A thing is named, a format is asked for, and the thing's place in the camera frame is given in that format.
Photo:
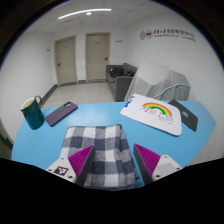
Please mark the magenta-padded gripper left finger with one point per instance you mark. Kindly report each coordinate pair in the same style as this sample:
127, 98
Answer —
78, 161

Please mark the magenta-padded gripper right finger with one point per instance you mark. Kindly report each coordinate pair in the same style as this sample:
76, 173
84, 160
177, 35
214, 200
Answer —
150, 160

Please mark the grey white checked towel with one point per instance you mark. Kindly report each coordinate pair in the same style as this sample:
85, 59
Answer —
106, 150

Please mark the white board with rainbow print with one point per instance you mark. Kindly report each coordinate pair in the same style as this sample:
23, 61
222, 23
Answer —
151, 115

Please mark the purple smartphone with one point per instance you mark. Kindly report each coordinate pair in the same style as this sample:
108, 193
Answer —
61, 113

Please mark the flat black device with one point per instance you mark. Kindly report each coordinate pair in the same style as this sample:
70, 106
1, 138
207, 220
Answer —
185, 115

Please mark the dark teal mug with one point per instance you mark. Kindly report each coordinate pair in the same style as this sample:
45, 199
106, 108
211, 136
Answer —
32, 115

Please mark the white cover sheet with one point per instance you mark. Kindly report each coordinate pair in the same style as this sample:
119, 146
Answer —
156, 80

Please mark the black bag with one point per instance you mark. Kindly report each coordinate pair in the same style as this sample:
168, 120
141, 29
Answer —
120, 72

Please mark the beige door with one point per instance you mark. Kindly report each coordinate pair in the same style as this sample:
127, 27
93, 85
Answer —
97, 56
65, 60

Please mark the round ceiling light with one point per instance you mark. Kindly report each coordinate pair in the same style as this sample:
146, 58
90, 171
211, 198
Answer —
88, 13

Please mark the long ceiling light strip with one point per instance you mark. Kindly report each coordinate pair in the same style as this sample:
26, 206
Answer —
83, 12

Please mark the wall sign with lettering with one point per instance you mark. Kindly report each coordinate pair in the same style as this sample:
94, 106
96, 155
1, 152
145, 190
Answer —
166, 34

